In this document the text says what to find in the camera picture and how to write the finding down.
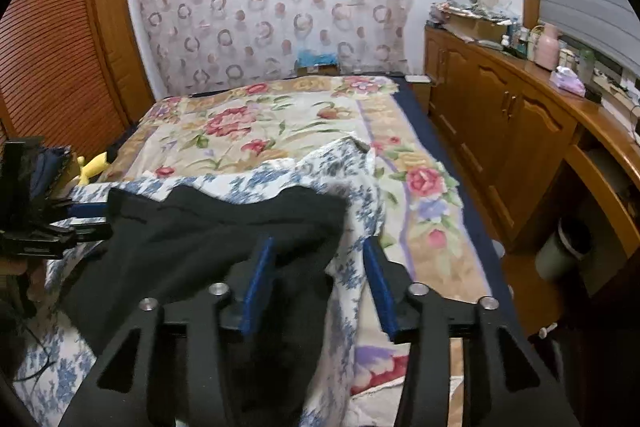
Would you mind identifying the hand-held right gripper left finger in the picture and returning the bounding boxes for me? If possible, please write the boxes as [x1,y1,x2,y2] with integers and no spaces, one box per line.
[60,236,277,427]

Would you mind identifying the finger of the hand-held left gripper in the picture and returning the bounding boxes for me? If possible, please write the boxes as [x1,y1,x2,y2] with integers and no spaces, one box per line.
[50,222,114,244]
[47,199,110,219]

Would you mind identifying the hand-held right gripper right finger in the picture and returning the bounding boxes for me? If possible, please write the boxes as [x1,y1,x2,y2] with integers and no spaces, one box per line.
[362,238,581,427]

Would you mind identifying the black printed t-shirt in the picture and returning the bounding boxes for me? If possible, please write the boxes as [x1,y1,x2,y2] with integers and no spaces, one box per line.
[60,184,351,427]

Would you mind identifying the navy blue folded clothes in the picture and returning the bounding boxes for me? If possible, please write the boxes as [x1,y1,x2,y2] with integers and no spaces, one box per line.
[30,147,74,200]

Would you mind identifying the person's left hand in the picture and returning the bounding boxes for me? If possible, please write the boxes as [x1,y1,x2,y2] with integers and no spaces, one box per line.
[22,258,47,304]

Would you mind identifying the yellow plush toy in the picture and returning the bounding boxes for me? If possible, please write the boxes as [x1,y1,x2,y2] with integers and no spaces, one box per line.
[75,152,110,187]

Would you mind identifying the blue floral white sheet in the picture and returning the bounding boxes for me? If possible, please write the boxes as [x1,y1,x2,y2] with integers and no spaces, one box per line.
[12,137,389,427]

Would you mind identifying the louvered wooden wardrobe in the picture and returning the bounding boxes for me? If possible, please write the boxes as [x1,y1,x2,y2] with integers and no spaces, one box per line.
[0,0,156,168]

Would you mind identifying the navy bed mattress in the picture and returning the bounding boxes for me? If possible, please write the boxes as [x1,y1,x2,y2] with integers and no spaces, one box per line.
[105,74,522,324]

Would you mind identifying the pink rose floral blanket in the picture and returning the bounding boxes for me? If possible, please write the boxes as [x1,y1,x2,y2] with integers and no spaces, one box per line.
[97,74,494,427]

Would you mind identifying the grey cylindrical bin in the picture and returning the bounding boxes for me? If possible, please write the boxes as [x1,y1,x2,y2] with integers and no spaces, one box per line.
[535,219,594,283]

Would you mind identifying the long wooden sideboard cabinet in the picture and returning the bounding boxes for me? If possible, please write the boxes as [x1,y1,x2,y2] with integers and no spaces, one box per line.
[422,24,640,324]

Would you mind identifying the blue item on box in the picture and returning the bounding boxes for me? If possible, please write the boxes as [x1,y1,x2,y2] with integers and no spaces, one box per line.
[295,49,341,78]

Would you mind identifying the open cardboard box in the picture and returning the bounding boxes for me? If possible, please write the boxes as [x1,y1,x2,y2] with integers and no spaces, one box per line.
[442,14,509,43]

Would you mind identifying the sheer circle-patterned curtain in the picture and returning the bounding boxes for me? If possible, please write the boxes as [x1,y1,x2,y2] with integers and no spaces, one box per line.
[122,0,419,98]

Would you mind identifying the purple tissue pack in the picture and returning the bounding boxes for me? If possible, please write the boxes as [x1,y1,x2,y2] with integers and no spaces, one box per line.
[550,67,587,98]

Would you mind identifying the cluster of small bottles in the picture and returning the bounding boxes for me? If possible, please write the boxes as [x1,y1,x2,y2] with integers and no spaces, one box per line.
[500,27,534,56]

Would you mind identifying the pile of folded cloths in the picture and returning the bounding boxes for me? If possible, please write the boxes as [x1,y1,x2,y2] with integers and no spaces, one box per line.
[430,0,481,26]

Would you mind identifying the pink thermos jug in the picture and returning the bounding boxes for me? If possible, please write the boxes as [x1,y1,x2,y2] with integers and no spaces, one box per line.
[535,23,561,72]

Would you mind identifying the green bottle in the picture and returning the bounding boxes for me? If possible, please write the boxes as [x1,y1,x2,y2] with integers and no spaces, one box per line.
[579,48,597,86]

